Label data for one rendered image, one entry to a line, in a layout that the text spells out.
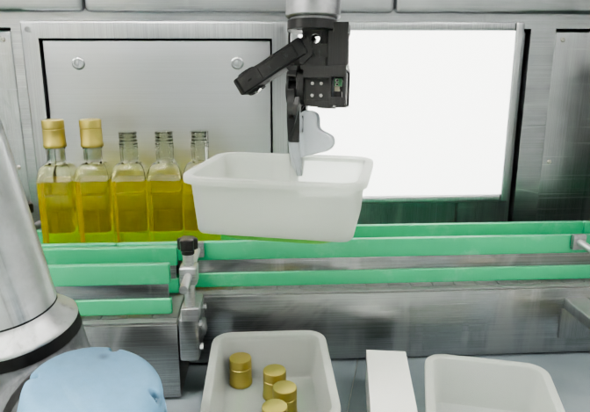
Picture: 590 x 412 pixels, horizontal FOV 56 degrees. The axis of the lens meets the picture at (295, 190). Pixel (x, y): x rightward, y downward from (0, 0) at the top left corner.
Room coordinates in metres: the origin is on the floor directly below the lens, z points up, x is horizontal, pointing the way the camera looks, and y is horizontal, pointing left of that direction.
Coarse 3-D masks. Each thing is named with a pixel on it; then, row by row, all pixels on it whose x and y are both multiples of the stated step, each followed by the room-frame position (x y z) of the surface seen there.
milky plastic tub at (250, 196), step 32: (224, 160) 0.78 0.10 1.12; (256, 160) 0.79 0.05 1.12; (288, 160) 0.78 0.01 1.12; (320, 160) 0.77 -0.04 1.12; (352, 160) 0.76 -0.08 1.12; (224, 192) 0.64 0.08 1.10; (256, 192) 0.63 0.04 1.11; (288, 192) 0.63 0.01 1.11; (320, 192) 0.62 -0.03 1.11; (352, 192) 0.62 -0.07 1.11; (224, 224) 0.64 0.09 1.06; (256, 224) 0.64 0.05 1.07; (288, 224) 0.63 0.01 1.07; (320, 224) 0.62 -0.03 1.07; (352, 224) 0.62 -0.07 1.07
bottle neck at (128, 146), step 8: (120, 136) 0.89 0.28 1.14; (128, 136) 0.88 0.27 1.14; (136, 136) 0.90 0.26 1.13; (120, 144) 0.88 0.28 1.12; (128, 144) 0.88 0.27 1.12; (136, 144) 0.89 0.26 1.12; (120, 152) 0.89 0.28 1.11; (128, 152) 0.88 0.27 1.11; (136, 152) 0.89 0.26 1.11; (120, 160) 0.89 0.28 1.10; (128, 160) 0.88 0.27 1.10; (136, 160) 0.89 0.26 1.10
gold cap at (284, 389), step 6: (276, 384) 0.69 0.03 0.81; (282, 384) 0.69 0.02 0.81; (288, 384) 0.69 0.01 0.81; (294, 384) 0.69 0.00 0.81; (276, 390) 0.68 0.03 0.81; (282, 390) 0.68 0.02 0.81; (288, 390) 0.68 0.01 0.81; (294, 390) 0.68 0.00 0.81; (276, 396) 0.68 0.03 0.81; (282, 396) 0.67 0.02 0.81; (288, 396) 0.67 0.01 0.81; (294, 396) 0.68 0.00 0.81; (288, 402) 0.67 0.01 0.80; (294, 402) 0.68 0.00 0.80; (288, 408) 0.67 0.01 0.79; (294, 408) 0.68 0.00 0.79
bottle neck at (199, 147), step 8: (192, 136) 0.89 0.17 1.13; (200, 136) 0.89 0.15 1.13; (208, 136) 0.91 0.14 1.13; (192, 144) 0.89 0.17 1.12; (200, 144) 0.89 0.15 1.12; (192, 152) 0.90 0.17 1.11; (200, 152) 0.89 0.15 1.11; (208, 152) 0.90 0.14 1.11; (192, 160) 0.90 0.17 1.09; (200, 160) 0.89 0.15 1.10
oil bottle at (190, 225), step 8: (184, 168) 0.89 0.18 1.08; (184, 184) 0.88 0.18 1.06; (184, 192) 0.88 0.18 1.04; (192, 192) 0.88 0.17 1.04; (184, 200) 0.88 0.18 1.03; (192, 200) 0.88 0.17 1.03; (184, 208) 0.88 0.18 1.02; (192, 208) 0.88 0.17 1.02; (184, 216) 0.88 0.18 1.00; (192, 216) 0.88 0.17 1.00; (184, 224) 0.88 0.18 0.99; (192, 224) 0.88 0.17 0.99; (192, 232) 0.88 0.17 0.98; (200, 232) 0.88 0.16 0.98; (200, 240) 0.88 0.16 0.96; (208, 240) 0.88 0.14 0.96; (216, 240) 0.88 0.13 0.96
